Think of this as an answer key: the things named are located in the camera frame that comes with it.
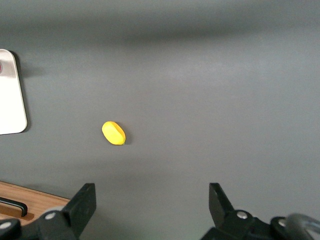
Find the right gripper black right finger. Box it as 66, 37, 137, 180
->
199, 182, 273, 240

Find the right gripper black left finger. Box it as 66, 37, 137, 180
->
37, 183, 97, 240

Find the beige plastic tray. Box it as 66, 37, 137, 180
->
0, 48, 28, 136

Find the wooden drawer cabinet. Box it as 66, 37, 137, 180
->
0, 180, 71, 227

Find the yellow sponge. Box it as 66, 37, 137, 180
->
101, 121, 127, 146

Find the short black drawer handle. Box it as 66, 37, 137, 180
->
0, 196, 29, 218

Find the wooden drawer front, short handle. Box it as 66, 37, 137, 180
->
0, 184, 62, 224

